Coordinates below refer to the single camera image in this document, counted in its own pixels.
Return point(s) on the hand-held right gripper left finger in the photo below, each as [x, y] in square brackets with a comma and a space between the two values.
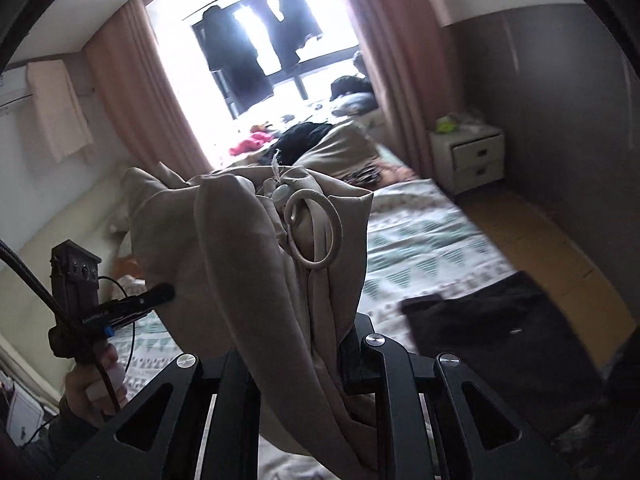
[231, 395]

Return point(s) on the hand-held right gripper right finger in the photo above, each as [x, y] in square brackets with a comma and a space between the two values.
[381, 375]

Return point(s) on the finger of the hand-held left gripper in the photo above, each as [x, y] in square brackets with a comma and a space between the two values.
[157, 294]

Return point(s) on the beige coat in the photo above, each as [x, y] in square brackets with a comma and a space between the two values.
[240, 260]

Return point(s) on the person's left forearm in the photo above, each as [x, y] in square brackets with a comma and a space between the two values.
[45, 440]

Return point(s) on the black clothes pile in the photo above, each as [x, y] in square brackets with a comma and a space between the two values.
[300, 136]

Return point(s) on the person's left hand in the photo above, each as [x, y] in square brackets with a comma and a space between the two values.
[85, 385]

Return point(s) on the black garment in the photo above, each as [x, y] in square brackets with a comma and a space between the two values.
[500, 340]

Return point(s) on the white plastic box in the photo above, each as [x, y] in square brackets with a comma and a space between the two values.
[24, 412]

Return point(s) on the patterned blanket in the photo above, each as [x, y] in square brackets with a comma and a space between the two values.
[415, 240]

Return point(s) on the red cloth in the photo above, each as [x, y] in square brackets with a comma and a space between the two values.
[250, 144]

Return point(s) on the beige towel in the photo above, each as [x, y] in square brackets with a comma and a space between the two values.
[60, 110]

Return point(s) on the white air conditioner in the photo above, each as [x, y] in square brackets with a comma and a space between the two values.
[15, 92]

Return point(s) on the pink curtain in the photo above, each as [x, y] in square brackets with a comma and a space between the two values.
[400, 60]
[135, 85]

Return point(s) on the brown and beige duvet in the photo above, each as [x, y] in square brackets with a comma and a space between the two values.
[342, 147]

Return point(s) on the white nightstand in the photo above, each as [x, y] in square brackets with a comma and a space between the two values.
[470, 160]

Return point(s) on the window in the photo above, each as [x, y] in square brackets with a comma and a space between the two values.
[280, 95]

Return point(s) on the dark hanging garment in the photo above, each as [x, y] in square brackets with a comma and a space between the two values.
[235, 55]
[290, 15]

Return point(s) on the green small item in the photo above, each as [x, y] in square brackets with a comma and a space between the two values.
[447, 122]

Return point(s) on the grey pillow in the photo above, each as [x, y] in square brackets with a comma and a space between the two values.
[356, 104]

